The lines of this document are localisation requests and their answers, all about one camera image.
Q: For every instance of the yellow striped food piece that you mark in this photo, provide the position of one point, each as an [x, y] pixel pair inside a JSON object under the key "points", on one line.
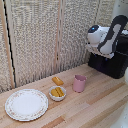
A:
{"points": [[57, 80]]}

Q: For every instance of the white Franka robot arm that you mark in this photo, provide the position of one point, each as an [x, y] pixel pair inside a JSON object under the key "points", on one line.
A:
{"points": [[108, 35]]}

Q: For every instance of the pink plastic cup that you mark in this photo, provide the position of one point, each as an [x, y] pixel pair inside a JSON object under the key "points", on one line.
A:
{"points": [[79, 84]]}

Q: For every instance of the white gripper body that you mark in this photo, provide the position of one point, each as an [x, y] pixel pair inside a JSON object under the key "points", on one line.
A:
{"points": [[100, 52]]}

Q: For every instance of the yellow food in bowl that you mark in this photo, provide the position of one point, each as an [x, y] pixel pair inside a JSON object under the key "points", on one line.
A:
{"points": [[57, 92]]}

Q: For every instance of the black air fryer body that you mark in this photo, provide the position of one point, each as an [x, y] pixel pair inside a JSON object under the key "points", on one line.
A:
{"points": [[121, 56]]}

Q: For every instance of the woven wicker folding screen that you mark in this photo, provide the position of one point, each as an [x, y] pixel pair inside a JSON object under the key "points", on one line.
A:
{"points": [[33, 40]]}

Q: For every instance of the small white bowl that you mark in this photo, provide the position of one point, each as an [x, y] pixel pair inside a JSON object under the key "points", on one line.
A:
{"points": [[57, 96]]}

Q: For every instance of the white floral rim plate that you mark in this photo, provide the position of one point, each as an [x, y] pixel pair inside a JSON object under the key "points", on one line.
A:
{"points": [[26, 104]]}

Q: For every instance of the black air fryer drawer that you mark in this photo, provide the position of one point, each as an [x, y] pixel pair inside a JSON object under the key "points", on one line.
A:
{"points": [[103, 66]]}

